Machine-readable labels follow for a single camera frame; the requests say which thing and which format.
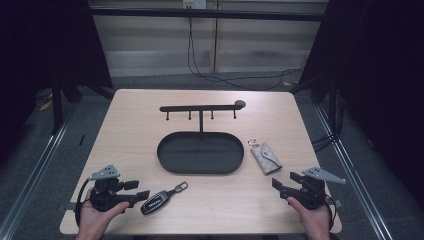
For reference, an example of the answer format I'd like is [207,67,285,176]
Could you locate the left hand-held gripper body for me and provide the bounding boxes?
[88,164,138,213]

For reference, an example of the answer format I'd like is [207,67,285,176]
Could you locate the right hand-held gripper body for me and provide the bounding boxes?
[282,166,347,211]

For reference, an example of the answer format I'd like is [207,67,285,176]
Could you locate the black car key fob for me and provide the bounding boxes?
[140,181,189,216]

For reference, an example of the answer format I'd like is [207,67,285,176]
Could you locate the grey key pouch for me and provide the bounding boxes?
[247,138,283,176]

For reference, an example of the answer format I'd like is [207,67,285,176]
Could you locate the black key rack with tray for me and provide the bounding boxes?
[156,99,247,175]

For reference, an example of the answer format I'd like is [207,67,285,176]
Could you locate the person's right hand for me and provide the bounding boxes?
[286,196,332,234]

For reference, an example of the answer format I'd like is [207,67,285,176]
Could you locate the person's left hand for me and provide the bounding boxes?
[77,188,131,235]

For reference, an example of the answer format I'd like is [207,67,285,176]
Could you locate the black stand leg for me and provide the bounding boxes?
[50,78,65,135]

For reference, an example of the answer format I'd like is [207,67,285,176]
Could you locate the yellow floor tape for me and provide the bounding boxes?
[38,99,54,112]

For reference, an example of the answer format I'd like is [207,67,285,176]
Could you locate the dark curtain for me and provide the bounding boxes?
[0,0,114,164]
[289,0,424,201]

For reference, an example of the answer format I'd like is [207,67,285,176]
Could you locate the black horizontal bar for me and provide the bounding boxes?
[89,7,327,23]

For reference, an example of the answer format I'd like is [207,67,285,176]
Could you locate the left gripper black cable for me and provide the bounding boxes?
[74,178,98,228]

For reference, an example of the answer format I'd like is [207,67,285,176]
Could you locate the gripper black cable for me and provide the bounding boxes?
[74,178,98,228]
[324,194,336,232]

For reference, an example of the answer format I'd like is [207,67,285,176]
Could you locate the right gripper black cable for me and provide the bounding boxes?
[324,194,336,232]

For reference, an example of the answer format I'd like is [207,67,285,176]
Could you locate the metal floor rail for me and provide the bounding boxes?
[314,104,395,240]
[0,99,78,240]

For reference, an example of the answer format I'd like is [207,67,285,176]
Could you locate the bundle of black floor cables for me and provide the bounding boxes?
[311,93,347,153]

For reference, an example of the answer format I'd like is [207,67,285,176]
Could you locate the black wall cable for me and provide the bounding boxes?
[186,16,305,92]

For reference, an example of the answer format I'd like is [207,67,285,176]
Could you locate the white wall socket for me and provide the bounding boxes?
[181,0,208,10]

